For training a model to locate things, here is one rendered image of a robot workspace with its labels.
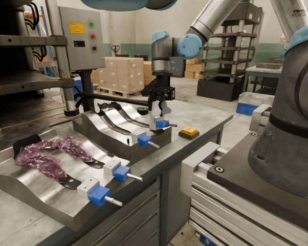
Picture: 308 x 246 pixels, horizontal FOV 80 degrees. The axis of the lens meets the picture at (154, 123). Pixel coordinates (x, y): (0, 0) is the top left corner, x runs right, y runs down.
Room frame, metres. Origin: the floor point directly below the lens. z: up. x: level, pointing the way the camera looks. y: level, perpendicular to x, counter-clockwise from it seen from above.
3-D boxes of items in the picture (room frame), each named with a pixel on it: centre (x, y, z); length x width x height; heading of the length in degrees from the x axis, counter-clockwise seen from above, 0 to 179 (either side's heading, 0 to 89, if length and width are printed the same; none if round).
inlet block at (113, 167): (0.48, 0.10, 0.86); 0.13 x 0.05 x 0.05; 64
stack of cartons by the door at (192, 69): (7.45, -1.66, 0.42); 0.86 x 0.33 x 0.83; 49
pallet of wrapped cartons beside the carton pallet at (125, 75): (5.13, 0.92, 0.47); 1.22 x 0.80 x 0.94; 53
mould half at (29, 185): (0.55, 0.37, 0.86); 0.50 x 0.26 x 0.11; 64
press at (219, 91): (5.05, -1.97, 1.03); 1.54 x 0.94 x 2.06; 139
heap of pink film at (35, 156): (0.55, 0.36, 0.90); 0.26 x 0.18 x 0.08; 64
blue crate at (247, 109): (3.37, -1.98, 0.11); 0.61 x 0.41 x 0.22; 49
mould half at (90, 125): (0.87, 0.19, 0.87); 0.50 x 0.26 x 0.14; 47
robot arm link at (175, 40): (0.78, -0.13, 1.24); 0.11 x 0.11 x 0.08; 86
